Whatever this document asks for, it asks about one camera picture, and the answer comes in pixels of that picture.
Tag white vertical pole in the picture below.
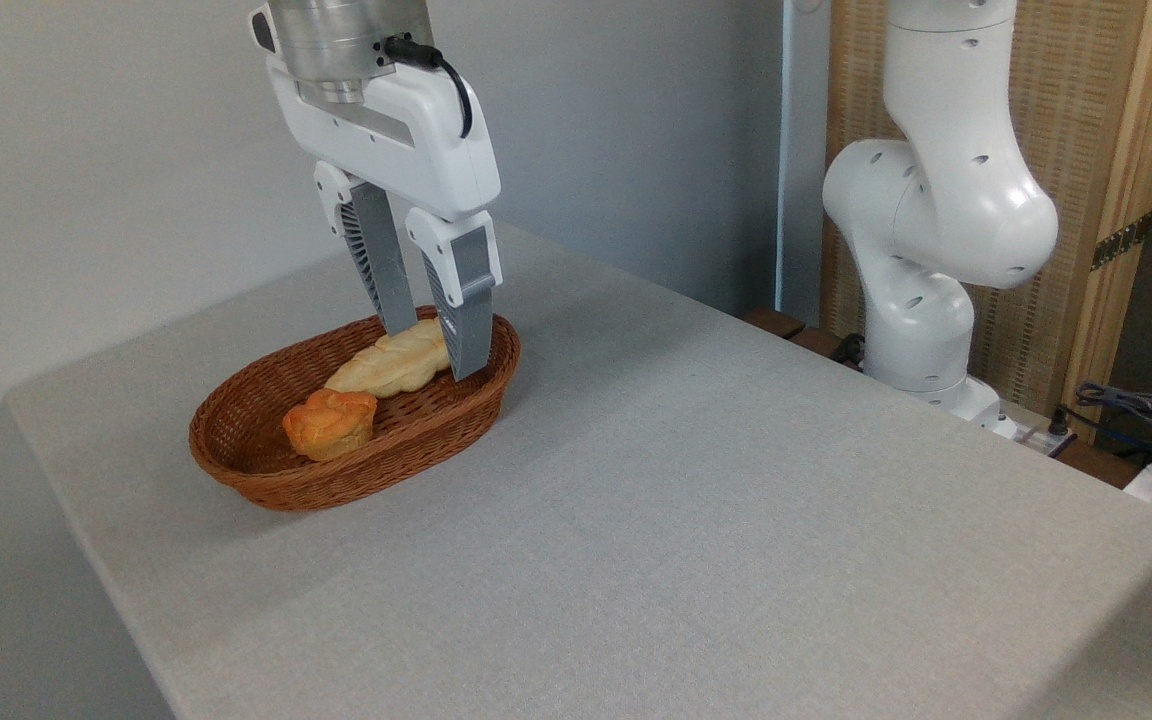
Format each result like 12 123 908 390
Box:
774 0 832 321

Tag round orange bread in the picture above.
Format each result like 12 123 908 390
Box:
282 388 378 463

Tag black plug on white box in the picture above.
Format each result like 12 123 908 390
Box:
1011 403 1079 457

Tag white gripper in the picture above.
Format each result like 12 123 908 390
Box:
265 55 503 382

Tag grey cable bundle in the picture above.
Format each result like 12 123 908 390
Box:
1074 380 1152 473

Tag brass screen hinge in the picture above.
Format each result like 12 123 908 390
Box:
1091 213 1152 271

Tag long braided bread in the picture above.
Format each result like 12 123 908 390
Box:
324 318 453 399

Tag brown wicker basket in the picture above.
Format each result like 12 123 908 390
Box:
188 305 522 513

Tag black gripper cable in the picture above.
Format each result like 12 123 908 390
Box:
381 35 474 139

